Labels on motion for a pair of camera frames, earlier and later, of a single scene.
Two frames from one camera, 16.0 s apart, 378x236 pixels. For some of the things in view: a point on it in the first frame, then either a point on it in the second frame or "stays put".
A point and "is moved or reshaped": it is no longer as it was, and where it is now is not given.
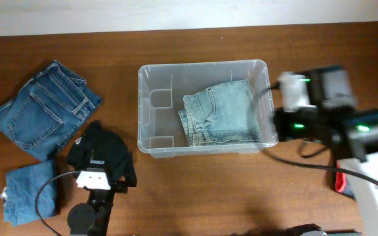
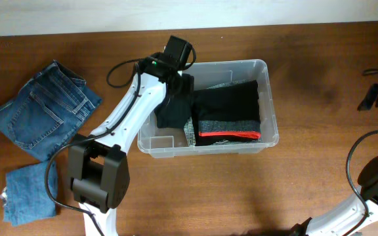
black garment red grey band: (346, 183) -> (226, 113)
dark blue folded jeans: (46, 111) stays put
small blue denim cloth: (22, 187) stays put
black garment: (98, 144) is moved or reshaped
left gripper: (121, 187) -> (175, 92)
